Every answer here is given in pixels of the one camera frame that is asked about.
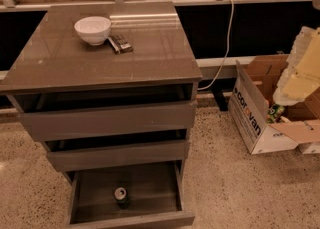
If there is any green soda can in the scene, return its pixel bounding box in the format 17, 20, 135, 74
114, 187, 130, 209

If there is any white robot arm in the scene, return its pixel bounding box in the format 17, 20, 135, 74
273, 0, 320, 106

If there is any grey drawer cabinet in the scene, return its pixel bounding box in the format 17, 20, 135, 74
0, 1, 203, 229

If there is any middle grey drawer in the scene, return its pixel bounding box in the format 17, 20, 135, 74
47, 129, 190, 172

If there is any grey drawer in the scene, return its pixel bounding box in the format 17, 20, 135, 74
66, 162, 194, 229
47, 129, 190, 172
1, 83, 196, 141

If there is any bottom grey drawer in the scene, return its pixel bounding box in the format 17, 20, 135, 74
66, 162, 194, 229

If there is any top grey drawer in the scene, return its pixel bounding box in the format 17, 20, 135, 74
1, 83, 196, 141

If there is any dark snack bar packet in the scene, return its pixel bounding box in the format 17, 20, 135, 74
108, 35, 133, 54

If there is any white bowl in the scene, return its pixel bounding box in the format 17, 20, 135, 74
74, 16, 111, 46

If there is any cardboard box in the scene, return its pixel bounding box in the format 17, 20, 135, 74
229, 55, 320, 154

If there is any green snack bag in box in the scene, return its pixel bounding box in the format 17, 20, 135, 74
267, 104, 285, 123

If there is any white cable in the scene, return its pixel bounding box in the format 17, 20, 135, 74
197, 0, 235, 92

